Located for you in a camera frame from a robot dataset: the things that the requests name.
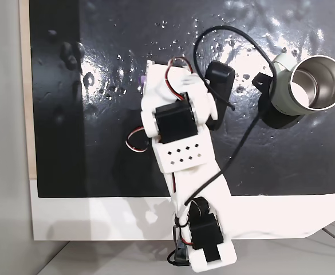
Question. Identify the black rubber mat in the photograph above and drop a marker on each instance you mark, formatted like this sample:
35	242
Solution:
98	157

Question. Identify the pale green steel mug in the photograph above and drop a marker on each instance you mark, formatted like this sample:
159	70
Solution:
281	94

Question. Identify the black camera box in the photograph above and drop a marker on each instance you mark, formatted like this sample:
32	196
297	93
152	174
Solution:
218	77

